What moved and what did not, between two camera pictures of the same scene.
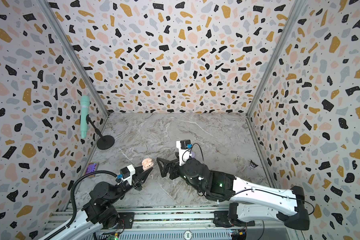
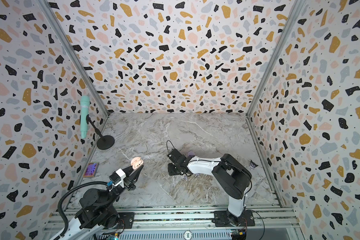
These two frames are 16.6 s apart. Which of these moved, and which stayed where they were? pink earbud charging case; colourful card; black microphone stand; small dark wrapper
Moved: pink earbud charging case
Stayed: black microphone stand; small dark wrapper; colourful card
